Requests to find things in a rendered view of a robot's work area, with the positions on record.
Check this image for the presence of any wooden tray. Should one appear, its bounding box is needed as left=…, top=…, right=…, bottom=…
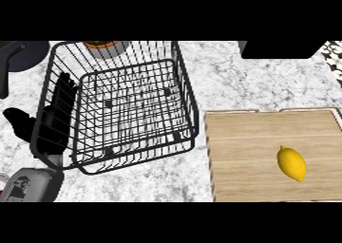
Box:
left=204, top=106, right=342, bottom=203

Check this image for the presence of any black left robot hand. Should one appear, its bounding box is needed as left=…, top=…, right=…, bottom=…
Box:
left=2, top=72, right=78, bottom=156

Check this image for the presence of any dark grey frying pan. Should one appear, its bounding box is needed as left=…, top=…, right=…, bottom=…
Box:
left=0, top=40, right=52, bottom=101

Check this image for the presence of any black box appliance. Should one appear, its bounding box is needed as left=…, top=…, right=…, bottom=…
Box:
left=238, top=40, right=331, bottom=60

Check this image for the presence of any black and white patterned cloth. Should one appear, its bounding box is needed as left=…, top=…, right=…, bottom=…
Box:
left=320, top=40, right=342, bottom=103

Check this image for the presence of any black tiered wire basket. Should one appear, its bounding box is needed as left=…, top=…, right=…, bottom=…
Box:
left=30, top=40, right=202, bottom=176

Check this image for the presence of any yellow lemon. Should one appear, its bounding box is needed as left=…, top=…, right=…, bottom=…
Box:
left=276, top=144, right=309, bottom=183

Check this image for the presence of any orange and grey pot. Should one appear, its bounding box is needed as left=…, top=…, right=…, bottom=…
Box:
left=81, top=40, right=131, bottom=61

